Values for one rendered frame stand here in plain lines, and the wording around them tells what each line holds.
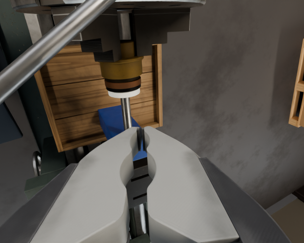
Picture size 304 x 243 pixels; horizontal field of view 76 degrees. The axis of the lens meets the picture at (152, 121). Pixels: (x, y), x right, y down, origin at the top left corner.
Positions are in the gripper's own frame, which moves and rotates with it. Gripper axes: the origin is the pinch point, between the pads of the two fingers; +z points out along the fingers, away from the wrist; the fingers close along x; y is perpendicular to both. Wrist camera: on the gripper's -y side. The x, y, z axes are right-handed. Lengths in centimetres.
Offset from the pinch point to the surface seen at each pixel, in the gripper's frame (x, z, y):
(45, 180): -34, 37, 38
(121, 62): -4.1, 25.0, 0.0
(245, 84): 104, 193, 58
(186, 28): 8.1, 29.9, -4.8
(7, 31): -51, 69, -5
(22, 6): -14.7, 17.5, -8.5
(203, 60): 51, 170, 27
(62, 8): -9.6, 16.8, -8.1
